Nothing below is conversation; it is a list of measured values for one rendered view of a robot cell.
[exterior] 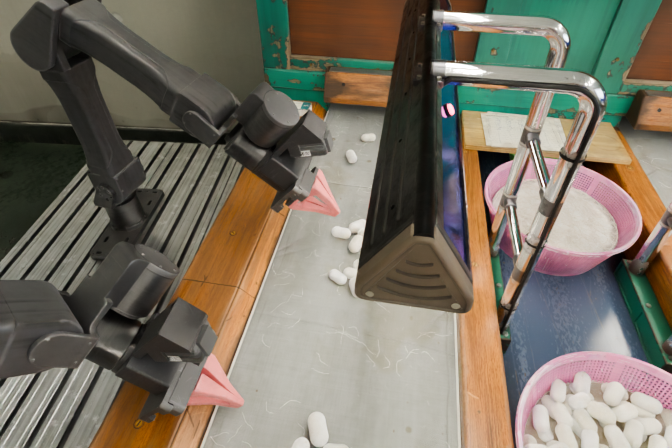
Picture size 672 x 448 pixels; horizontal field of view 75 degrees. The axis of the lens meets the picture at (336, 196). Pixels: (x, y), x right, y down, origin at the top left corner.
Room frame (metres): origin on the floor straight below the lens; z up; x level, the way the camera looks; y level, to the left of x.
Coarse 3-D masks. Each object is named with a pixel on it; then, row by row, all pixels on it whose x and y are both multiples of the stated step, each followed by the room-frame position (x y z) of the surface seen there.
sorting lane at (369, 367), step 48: (336, 144) 0.83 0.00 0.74; (336, 192) 0.66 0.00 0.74; (288, 240) 0.53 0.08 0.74; (336, 240) 0.53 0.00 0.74; (288, 288) 0.43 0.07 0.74; (336, 288) 0.43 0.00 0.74; (288, 336) 0.34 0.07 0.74; (336, 336) 0.34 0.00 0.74; (384, 336) 0.34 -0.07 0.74; (432, 336) 0.34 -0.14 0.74; (240, 384) 0.27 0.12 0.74; (288, 384) 0.27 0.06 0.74; (336, 384) 0.27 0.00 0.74; (384, 384) 0.27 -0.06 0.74; (432, 384) 0.27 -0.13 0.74; (240, 432) 0.21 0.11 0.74; (288, 432) 0.21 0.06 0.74; (336, 432) 0.21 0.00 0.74; (384, 432) 0.21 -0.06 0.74; (432, 432) 0.21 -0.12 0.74
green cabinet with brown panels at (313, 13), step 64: (256, 0) 1.01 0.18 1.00; (320, 0) 1.00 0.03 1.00; (384, 0) 0.98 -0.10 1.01; (512, 0) 0.92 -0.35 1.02; (576, 0) 0.91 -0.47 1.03; (640, 0) 0.88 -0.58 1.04; (320, 64) 0.99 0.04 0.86; (384, 64) 0.96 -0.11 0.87; (512, 64) 0.92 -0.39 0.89; (576, 64) 0.90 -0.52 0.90; (640, 64) 0.88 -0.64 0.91
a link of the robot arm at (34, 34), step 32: (64, 0) 0.65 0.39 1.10; (96, 0) 0.64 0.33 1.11; (32, 32) 0.59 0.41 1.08; (64, 32) 0.59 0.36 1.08; (96, 32) 0.58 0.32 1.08; (128, 32) 0.61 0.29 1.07; (32, 64) 0.60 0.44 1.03; (128, 64) 0.57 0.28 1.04; (160, 64) 0.57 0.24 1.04; (160, 96) 0.55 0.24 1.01; (192, 96) 0.54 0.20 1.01; (224, 96) 0.57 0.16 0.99
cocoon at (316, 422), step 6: (312, 414) 0.23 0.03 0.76; (318, 414) 0.23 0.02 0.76; (312, 420) 0.22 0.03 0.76; (318, 420) 0.22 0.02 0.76; (324, 420) 0.22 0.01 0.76; (312, 426) 0.21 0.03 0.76; (318, 426) 0.21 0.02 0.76; (324, 426) 0.21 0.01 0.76; (312, 432) 0.21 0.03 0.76; (318, 432) 0.20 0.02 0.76; (324, 432) 0.21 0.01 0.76; (312, 438) 0.20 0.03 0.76; (318, 438) 0.20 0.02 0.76; (324, 438) 0.20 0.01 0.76; (318, 444) 0.19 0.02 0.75; (324, 444) 0.20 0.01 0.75
